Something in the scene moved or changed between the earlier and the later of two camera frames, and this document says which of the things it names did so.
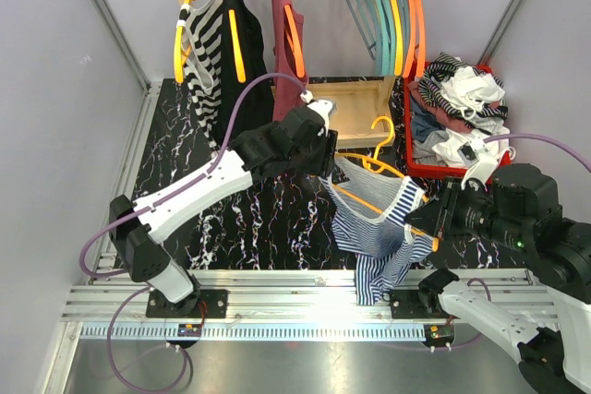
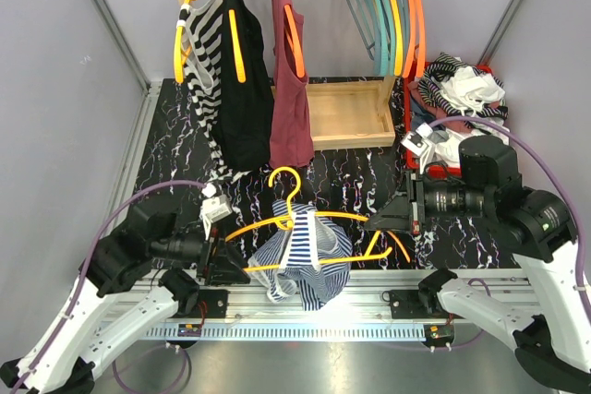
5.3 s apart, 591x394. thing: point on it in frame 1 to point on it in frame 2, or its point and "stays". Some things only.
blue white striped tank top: (369, 202) to (309, 254)
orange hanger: (295, 45) stays
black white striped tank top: (200, 21) stays
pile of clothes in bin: (452, 104) stays
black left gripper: (325, 163) to (222, 264)
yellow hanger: (377, 164) to (287, 220)
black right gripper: (439, 219) to (405, 210)
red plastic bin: (410, 73) stays
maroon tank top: (288, 53) stays
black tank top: (243, 54) stays
